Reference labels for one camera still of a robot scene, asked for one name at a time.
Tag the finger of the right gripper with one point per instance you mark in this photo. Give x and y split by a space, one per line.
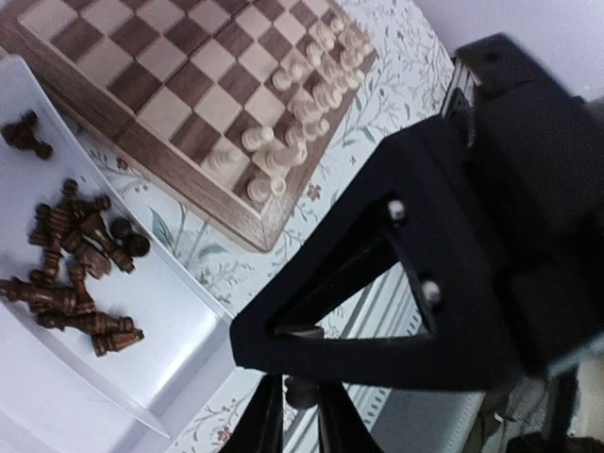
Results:
399 229

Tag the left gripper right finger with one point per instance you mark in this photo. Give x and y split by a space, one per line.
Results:
340 427

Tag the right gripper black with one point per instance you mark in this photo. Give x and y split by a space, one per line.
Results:
508 226

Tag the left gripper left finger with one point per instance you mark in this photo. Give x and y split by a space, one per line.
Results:
260 428

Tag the dark chess pawn piece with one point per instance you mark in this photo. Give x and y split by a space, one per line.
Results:
301 394

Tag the light chess rook piece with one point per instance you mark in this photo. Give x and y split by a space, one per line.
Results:
260 188

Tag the white plastic compartment tray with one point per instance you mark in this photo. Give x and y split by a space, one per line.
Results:
51 381

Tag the light chess pawn piece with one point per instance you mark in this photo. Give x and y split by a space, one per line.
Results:
221 159

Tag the wooden chess board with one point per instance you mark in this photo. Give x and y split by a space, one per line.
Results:
167 82

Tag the light chess king piece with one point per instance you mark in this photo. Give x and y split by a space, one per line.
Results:
327 96

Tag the light chess bishop piece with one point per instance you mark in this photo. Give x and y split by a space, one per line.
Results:
277 159

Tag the pile of dark chess pieces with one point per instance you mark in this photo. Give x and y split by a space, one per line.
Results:
76 243

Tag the floral patterned table mat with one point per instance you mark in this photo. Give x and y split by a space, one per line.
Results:
407 84

